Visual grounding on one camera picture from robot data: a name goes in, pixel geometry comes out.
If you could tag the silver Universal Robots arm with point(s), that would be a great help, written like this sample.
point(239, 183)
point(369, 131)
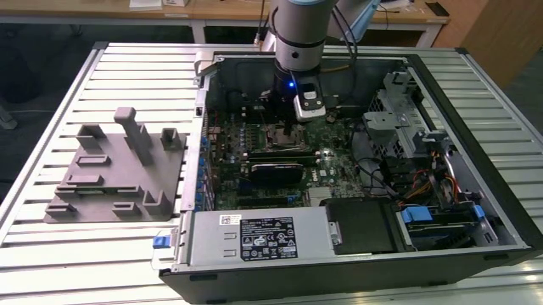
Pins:
point(300, 31)

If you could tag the CPU socket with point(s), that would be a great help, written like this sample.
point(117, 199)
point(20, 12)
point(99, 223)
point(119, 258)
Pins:
point(280, 148)

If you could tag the long black expansion slot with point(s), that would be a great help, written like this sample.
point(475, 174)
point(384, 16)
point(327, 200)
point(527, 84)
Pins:
point(280, 158)

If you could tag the green motherboard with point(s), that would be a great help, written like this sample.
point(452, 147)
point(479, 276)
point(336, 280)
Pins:
point(343, 146)

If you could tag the metal drive cage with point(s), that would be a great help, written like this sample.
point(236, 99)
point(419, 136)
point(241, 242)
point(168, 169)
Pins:
point(381, 122)

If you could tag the black graphics card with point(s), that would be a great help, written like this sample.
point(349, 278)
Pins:
point(275, 174)

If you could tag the silver chipset heatsink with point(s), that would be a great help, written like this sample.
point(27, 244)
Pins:
point(320, 194)

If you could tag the short black expansion slot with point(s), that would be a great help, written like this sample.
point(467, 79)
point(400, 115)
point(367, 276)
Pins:
point(263, 202)

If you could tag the wooden desk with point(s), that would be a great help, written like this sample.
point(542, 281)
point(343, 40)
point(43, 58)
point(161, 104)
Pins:
point(181, 12)

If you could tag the white labelled box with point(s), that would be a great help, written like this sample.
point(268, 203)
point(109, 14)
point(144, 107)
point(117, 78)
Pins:
point(176, 2)

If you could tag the white barcode sticker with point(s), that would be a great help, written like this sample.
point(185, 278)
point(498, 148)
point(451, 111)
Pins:
point(229, 219)

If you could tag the black plastic bay cover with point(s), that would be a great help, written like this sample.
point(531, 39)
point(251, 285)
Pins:
point(360, 225)

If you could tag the grey parts rack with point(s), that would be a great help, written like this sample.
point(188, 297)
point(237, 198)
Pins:
point(127, 178)

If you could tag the black power supply label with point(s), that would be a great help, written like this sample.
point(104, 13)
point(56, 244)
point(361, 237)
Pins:
point(269, 238)

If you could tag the small black box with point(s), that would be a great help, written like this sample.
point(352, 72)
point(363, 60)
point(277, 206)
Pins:
point(439, 9)

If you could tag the silver power supply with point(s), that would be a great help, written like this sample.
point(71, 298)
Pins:
point(212, 235)

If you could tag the blue disk carrier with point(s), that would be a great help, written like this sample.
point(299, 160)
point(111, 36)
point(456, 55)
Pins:
point(416, 216)

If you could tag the blue case latch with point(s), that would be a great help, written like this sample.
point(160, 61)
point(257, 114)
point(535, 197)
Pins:
point(161, 241)

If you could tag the wooden cabinet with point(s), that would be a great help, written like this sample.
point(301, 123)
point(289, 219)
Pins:
point(500, 31)

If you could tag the black PC case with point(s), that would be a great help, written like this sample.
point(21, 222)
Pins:
point(321, 279)

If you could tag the grey chair foot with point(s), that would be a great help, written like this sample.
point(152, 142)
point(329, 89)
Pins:
point(7, 122)

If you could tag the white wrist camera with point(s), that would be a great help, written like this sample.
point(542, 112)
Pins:
point(309, 108)

